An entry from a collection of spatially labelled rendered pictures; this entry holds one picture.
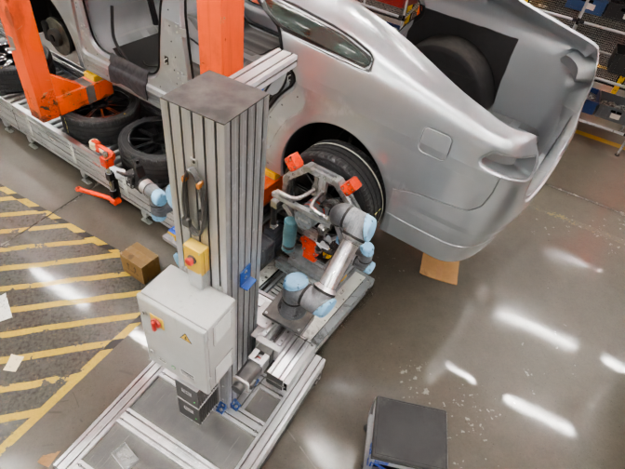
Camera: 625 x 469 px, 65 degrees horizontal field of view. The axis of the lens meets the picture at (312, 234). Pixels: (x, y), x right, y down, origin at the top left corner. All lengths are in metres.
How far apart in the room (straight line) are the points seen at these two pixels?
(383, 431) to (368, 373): 0.64
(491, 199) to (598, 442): 1.75
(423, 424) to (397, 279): 1.37
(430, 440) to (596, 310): 2.09
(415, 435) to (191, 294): 1.45
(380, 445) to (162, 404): 1.20
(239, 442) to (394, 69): 2.11
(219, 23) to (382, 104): 0.92
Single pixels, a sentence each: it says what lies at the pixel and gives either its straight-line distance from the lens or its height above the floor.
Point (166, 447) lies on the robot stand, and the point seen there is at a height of 0.23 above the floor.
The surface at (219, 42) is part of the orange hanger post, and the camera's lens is 2.57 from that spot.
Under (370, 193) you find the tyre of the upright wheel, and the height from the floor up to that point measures 1.04.
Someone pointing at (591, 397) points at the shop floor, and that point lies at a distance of 3.92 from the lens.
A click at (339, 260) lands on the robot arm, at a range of 2.30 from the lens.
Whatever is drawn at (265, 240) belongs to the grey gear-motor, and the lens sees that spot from 3.44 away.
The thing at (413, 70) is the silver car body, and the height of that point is 1.75.
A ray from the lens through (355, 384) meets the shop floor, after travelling 3.31.
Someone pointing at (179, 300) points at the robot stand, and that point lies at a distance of 2.06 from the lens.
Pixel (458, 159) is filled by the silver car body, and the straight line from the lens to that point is 2.67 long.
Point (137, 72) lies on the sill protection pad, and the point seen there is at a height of 0.97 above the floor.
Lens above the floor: 2.84
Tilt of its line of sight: 44 degrees down
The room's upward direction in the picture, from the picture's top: 9 degrees clockwise
